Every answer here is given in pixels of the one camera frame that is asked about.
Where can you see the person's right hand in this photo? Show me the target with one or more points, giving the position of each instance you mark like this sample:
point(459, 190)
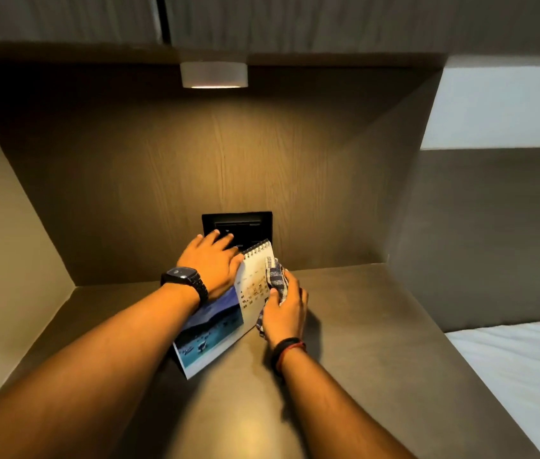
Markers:
point(285, 315)

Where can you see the person's left hand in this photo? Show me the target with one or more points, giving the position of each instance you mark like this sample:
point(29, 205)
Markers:
point(210, 267)

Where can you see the person's right thumb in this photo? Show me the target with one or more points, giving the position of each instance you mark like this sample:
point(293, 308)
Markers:
point(273, 297)

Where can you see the person's left middle finger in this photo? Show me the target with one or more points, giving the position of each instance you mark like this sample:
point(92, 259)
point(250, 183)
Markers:
point(213, 236)

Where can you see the person's left thumb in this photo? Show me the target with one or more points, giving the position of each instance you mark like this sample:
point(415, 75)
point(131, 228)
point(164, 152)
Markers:
point(236, 270)

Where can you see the checked cleaning cloth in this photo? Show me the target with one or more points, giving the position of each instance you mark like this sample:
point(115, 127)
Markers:
point(275, 281)

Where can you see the spiral desk calendar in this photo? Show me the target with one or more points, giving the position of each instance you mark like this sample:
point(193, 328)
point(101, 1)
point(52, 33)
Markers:
point(224, 313)

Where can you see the person's left forearm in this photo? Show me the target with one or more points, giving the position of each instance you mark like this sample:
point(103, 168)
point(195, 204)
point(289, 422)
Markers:
point(93, 372)

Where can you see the person's right forearm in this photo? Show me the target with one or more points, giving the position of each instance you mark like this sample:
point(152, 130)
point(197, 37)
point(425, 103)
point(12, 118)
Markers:
point(334, 406)

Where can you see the black wristwatch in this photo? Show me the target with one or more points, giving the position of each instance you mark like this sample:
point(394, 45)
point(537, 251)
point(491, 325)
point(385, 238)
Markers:
point(184, 277)

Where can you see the black and red wristbands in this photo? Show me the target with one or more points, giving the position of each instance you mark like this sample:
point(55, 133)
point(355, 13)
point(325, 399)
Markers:
point(287, 349)

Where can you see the grey overhead cabinet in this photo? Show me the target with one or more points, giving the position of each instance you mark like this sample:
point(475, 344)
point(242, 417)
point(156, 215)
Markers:
point(270, 23)

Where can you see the white bed sheet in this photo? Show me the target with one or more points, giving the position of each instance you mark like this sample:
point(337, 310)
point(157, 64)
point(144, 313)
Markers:
point(523, 377)

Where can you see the black wall socket panel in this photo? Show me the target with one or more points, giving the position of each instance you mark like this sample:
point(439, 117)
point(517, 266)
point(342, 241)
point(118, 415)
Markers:
point(246, 227)

